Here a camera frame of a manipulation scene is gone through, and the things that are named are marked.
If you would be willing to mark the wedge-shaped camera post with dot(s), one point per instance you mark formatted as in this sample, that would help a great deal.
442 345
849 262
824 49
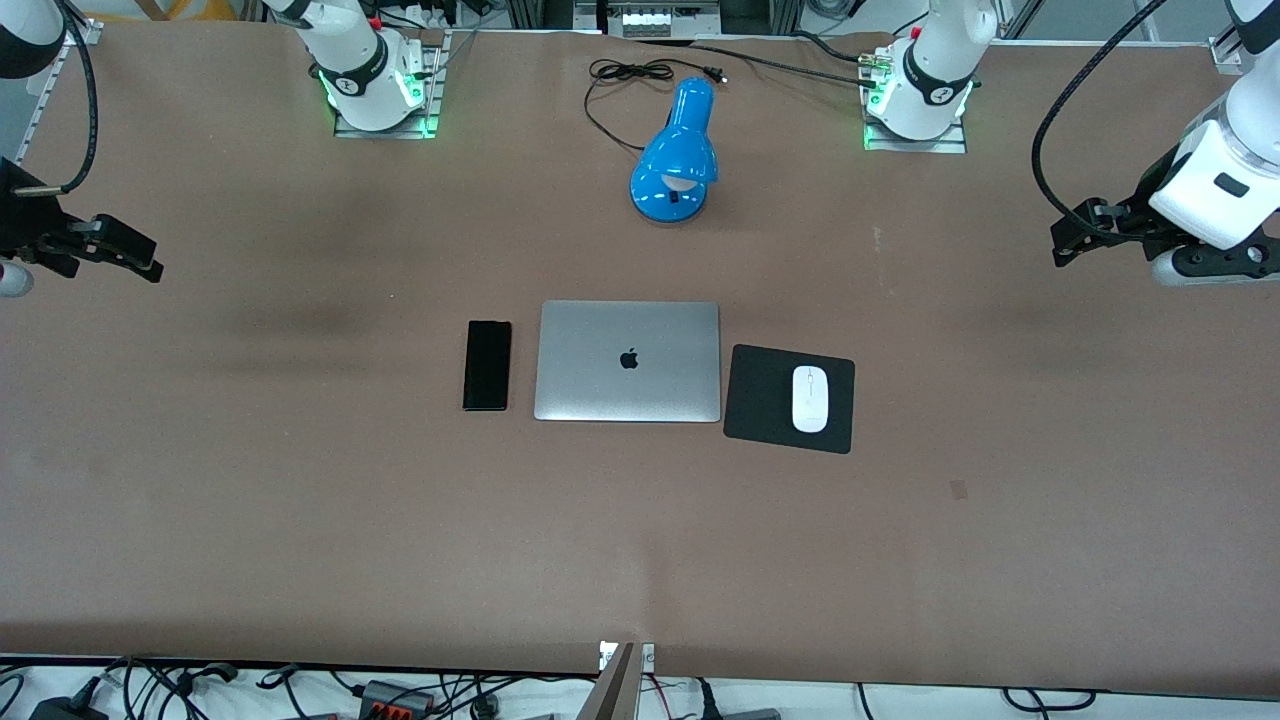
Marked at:
612 690

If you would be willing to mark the aluminium corner bracket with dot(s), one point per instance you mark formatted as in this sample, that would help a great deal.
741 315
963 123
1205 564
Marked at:
85 33
1226 53

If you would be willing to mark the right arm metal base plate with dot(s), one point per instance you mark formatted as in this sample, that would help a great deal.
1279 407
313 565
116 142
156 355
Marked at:
425 125

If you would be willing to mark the black power adapter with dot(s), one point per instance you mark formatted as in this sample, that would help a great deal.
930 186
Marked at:
65 710

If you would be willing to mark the black device with red connectors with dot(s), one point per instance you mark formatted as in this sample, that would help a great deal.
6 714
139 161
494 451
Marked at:
395 698

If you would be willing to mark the white power strip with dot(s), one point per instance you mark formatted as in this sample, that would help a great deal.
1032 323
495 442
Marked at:
660 22

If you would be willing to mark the white post bracket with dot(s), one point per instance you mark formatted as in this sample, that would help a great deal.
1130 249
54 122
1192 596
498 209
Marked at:
647 655

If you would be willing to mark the silver closed laptop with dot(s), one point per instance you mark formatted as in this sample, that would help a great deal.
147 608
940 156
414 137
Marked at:
628 385

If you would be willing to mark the aluminium table edge rail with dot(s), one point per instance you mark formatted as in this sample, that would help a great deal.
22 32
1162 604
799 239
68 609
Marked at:
45 85

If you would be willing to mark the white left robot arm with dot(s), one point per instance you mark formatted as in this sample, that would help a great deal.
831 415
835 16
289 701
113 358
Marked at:
1195 195

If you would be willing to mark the black smartphone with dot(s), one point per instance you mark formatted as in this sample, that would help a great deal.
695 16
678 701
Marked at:
487 365

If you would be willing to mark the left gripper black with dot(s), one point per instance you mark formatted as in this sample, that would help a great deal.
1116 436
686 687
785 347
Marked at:
1136 214

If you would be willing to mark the black mouse pad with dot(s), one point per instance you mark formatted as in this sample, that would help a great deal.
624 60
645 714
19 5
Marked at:
760 400

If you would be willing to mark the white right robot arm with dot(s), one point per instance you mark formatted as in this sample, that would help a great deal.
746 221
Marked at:
350 50

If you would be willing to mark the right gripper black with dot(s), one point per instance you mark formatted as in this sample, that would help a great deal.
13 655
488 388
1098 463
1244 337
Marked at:
22 222

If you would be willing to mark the white computer mouse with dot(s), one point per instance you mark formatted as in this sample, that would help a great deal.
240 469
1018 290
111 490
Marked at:
810 398

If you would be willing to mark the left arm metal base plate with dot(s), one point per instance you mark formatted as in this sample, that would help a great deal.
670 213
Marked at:
940 146

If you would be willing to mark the black plug on floor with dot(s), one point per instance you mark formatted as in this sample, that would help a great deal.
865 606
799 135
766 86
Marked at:
485 708

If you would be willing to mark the blue desk lamp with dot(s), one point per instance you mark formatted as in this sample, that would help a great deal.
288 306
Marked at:
675 150

